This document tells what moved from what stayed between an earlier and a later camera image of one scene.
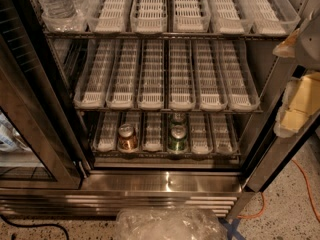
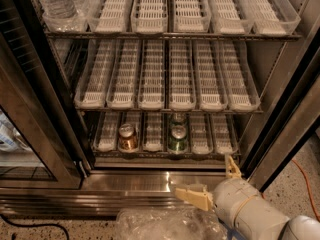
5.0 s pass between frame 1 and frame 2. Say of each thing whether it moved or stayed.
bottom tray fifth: stayed
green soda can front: stayed
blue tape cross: stayed
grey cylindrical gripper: moved
